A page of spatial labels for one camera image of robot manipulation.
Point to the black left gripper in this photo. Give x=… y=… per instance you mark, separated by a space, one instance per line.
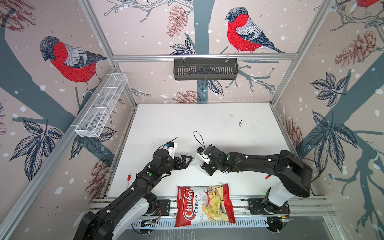
x=184 y=165

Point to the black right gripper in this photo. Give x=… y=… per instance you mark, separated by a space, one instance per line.
x=206 y=166

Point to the white remote control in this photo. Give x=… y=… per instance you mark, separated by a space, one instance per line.
x=198 y=164

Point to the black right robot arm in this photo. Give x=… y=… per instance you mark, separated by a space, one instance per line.
x=294 y=174

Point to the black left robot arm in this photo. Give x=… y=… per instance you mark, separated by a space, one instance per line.
x=137 y=200

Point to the red Chuba cassava chips bag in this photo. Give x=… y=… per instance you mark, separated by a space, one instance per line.
x=200 y=205

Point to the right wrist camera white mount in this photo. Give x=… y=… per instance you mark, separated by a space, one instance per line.
x=202 y=156

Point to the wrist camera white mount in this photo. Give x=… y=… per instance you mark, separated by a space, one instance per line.
x=202 y=156
x=171 y=147

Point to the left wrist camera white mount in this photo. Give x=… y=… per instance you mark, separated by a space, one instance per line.
x=171 y=147

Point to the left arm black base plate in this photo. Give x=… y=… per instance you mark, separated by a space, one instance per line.
x=161 y=208

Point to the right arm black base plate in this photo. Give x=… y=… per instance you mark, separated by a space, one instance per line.
x=258 y=207

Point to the black hanging wire basket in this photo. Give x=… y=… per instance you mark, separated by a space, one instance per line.
x=205 y=69

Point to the white mesh wire basket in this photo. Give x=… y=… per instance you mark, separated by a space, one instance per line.
x=99 y=112

